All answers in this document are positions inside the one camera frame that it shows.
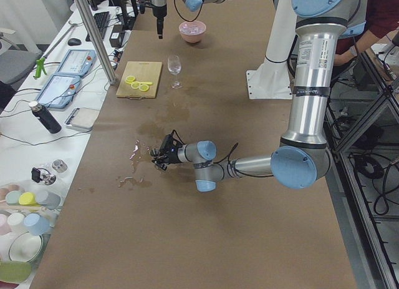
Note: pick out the lemon slice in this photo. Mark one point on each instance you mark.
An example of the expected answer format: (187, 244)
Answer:
(144, 87)
(135, 85)
(130, 79)

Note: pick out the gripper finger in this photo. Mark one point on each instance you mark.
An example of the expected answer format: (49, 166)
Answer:
(160, 152)
(161, 21)
(158, 27)
(159, 164)

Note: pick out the clear wine glass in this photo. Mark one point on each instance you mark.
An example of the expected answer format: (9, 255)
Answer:
(174, 67)

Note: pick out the teach pendant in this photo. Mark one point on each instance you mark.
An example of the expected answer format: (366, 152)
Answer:
(77, 62)
(59, 91)

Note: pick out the lemon slice far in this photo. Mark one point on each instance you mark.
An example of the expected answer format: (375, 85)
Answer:
(130, 79)

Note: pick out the black computer mouse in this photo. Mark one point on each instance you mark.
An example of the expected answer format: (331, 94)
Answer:
(74, 42)

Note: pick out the white ceramic plate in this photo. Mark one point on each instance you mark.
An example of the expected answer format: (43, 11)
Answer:
(26, 247)

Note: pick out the steel jigger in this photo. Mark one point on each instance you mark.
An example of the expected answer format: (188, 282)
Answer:
(154, 153)

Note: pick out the person in red shirt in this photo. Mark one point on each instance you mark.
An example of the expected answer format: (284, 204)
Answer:
(381, 18)

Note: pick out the pile of clear ice cubes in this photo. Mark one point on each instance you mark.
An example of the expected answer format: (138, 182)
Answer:
(192, 28)

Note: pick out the lemon slice middle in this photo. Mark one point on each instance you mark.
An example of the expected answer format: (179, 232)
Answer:
(135, 85)

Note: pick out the yellow cup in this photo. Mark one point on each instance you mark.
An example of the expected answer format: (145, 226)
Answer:
(27, 199)

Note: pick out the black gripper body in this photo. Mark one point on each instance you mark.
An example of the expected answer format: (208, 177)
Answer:
(174, 155)
(159, 4)

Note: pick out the bamboo cutting board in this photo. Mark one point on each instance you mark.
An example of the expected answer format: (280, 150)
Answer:
(144, 72)

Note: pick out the black water bottle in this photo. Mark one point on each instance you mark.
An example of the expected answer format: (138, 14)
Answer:
(45, 117)

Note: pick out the teach pendant lower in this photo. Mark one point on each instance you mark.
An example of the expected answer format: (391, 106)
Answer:
(59, 91)

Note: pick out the pink bowl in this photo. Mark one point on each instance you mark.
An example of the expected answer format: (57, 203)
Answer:
(192, 39)

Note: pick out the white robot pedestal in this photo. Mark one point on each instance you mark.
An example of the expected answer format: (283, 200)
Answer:
(271, 79)

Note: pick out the aluminium frame post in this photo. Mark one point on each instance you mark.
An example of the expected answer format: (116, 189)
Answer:
(92, 30)

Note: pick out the teach pendant upper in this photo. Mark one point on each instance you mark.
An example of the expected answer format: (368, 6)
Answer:
(77, 62)

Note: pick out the black keyboard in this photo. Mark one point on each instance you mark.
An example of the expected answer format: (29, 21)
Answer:
(101, 19)

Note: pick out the white tray scale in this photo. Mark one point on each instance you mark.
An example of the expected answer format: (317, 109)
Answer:
(82, 119)

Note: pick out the lemon slice near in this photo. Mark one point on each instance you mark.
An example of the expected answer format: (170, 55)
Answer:
(144, 87)

